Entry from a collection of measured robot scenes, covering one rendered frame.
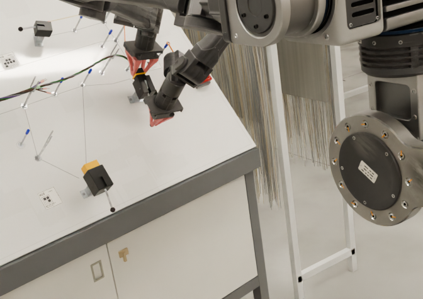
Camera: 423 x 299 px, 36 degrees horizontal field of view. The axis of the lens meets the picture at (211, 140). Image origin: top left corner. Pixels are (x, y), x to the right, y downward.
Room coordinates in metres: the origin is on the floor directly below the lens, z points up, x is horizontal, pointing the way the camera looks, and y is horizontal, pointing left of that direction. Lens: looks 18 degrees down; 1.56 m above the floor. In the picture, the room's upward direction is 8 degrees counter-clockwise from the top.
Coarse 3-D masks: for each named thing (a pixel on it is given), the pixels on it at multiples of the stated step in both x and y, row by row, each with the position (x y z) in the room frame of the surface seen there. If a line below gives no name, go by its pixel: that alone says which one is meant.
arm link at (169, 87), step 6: (168, 72) 1.73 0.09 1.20; (168, 78) 1.72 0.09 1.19; (174, 78) 1.72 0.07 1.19; (162, 84) 1.74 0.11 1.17; (168, 84) 1.71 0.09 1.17; (174, 84) 1.71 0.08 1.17; (180, 84) 1.71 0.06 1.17; (162, 90) 1.73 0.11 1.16; (168, 90) 1.72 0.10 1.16; (174, 90) 1.71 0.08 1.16; (180, 90) 1.72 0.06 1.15; (174, 96) 1.73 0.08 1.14
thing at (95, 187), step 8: (96, 168) 1.58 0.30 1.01; (88, 176) 1.57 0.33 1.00; (96, 176) 1.57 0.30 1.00; (104, 176) 1.57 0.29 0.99; (88, 184) 1.58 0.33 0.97; (96, 184) 1.55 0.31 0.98; (104, 184) 1.56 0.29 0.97; (112, 184) 1.57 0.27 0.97; (80, 192) 1.62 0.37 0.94; (88, 192) 1.61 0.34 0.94; (96, 192) 1.55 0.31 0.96; (112, 208) 1.55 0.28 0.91
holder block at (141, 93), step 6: (138, 78) 1.86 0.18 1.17; (144, 78) 1.87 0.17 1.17; (150, 78) 1.88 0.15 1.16; (138, 84) 1.85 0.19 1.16; (144, 84) 1.85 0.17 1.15; (150, 84) 1.86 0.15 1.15; (138, 90) 1.85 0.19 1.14; (144, 90) 1.84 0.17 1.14; (150, 90) 1.85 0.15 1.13; (138, 96) 1.85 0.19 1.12; (144, 96) 1.85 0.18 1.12
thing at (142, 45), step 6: (138, 30) 1.84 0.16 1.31; (138, 36) 1.84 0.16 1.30; (144, 36) 1.83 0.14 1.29; (156, 36) 1.86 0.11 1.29; (126, 42) 1.86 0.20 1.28; (132, 42) 1.87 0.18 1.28; (138, 42) 1.84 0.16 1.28; (144, 42) 1.84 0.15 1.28; (150, 42) 1.84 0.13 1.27; (156, 42) 1.91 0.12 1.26; (132, 48) 1.84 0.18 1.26; (138, 48) 1.85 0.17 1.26; (144, 48) 1.84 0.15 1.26; (150, 48) 1.85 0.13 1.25; (156, 48) 1.87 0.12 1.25; (162, 48) 1.88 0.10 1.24; (132, 54) 1.82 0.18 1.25; (138, 54) 1.83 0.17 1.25
